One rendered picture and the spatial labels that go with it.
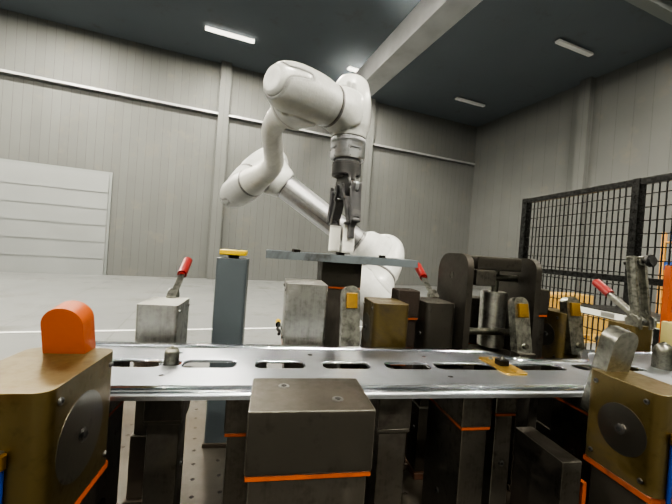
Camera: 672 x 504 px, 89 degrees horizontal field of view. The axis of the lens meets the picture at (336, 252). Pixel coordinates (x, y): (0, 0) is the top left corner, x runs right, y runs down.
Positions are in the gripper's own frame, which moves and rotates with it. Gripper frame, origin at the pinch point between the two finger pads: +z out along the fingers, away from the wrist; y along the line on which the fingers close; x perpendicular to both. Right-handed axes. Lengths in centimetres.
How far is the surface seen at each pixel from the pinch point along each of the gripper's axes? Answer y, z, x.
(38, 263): -1045, 98, -357
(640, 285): 36, 5, 63
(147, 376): 30, 20, -40
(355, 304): 20.7, 12.4, -5.9
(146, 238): -1032, 14, -115
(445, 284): 16.6, 8.5, 20.3
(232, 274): -2.7, 9.6, -25.9
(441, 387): 42.6, 20.2, -3.4
